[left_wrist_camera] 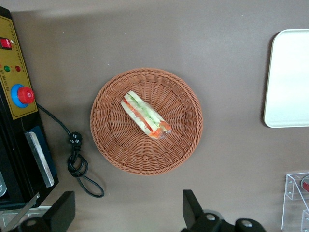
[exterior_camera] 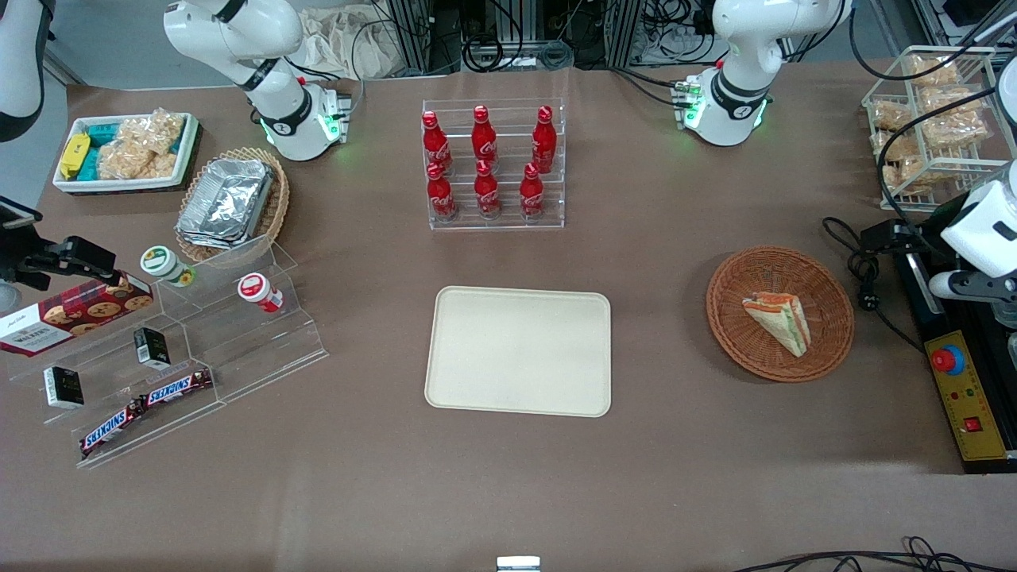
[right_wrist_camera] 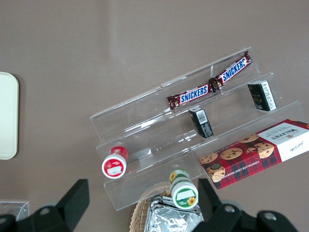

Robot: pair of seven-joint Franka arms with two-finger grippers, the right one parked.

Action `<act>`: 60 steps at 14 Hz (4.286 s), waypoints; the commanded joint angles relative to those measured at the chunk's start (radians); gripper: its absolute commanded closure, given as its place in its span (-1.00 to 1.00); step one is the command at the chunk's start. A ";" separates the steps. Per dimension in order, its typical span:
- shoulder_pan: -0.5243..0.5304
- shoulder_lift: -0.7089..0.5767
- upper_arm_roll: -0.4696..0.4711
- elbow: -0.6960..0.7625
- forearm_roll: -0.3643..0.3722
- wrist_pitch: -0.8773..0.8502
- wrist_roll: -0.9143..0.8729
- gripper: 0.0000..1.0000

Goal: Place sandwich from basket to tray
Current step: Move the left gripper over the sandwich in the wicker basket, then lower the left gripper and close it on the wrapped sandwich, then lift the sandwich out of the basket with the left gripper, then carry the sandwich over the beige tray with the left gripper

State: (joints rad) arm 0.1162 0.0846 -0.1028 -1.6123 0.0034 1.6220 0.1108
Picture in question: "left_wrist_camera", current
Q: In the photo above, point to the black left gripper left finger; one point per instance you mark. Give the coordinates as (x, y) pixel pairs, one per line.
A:
(60, 212)

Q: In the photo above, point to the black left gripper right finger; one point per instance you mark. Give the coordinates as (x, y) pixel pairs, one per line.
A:
(193, 212)

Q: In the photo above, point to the brown round wicker basket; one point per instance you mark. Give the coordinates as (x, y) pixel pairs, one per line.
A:
(169, 145)

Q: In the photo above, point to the plastic-wrapped sandwich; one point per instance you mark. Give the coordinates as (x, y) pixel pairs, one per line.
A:
(142, 113)

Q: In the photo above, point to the cream plastic tray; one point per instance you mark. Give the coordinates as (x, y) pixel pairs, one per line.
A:
(289, 79)

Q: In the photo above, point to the clear plastic box metal strip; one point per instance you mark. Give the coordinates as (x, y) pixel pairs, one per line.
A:
(9, 216)

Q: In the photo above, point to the black sealing machine yellow panel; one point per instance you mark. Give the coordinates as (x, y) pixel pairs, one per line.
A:
(14, 135)

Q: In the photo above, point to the clear acrylic stepped stand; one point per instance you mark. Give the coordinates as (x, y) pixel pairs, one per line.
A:
(293, 212)

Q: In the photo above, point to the red lidded small jar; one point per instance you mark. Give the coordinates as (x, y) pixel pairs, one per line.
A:
(306, 184)

